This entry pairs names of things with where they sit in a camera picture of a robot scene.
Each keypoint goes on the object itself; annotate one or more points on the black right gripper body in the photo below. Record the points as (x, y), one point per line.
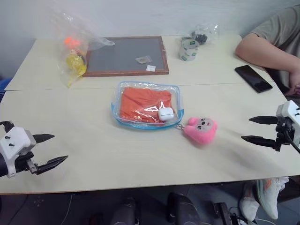
(284, 134)

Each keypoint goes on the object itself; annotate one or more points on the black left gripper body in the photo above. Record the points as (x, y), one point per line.
(23, 160)

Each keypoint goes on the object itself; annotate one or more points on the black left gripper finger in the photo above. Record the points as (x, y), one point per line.
(43, 137)
(51, 162)

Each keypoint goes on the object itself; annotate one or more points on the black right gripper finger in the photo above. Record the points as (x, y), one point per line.
(264, 120)
(260, 140)

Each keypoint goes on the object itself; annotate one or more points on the person's bare forearm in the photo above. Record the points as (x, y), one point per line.
(262, 54)

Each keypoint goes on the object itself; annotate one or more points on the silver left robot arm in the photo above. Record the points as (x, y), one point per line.
(2, 165)

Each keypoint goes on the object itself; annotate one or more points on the large clear plastic bag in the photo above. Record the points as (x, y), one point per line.
(77, 44)

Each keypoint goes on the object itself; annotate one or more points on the orange cloth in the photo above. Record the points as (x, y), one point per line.
(140, 103)

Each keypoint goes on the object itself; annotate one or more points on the small bag of black parts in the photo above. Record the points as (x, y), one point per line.
(201, 35)

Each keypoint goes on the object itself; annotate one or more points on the clear blue-trimmed zipper pouch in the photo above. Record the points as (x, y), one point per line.
(145, 105)

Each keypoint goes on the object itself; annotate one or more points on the person's hand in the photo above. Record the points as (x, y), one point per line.
(295, 82)

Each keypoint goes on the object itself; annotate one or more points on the black smartphone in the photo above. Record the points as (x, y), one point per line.
(253, 78)

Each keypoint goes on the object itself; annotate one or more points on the white sneaker orange accent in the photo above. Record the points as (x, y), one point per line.
(273, 194)

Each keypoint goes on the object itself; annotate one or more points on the blue plastic crate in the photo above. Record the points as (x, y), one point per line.
(4, 90)

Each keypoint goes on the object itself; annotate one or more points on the yellow toy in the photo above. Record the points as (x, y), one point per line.
(75, 63)

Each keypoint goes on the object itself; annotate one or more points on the dark rectangular block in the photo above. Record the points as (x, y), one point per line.
(222, 214)

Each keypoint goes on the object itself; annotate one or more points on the dark rounded shape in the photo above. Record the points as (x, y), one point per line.
(125, 212)
(184, 208)

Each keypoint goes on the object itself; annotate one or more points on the person's grey t-shirt torso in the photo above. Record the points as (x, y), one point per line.
(281, 25)

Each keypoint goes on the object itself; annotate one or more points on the white earbud case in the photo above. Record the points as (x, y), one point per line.
(166, 114)

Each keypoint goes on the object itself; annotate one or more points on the orange toy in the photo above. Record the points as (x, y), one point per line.
(71, 42)

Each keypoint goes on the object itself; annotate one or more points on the clear tape roll green label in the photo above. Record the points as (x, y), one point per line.
(187, 54)
(190, 42)

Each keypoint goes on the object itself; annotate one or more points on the wooden framed grey board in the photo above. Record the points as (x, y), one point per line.
(126, 56)

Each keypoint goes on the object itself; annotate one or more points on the small white tag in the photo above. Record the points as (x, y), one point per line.
(150, 68)

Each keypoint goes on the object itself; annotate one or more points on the small clear packet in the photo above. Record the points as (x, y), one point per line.
(143, 59)

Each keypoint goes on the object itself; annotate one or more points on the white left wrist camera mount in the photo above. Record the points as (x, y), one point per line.
(14, 143)

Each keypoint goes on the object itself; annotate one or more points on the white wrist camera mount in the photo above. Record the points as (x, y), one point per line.
(14, 143)
(289, 111)

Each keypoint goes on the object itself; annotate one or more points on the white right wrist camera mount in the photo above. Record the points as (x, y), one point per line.
(289, 111)

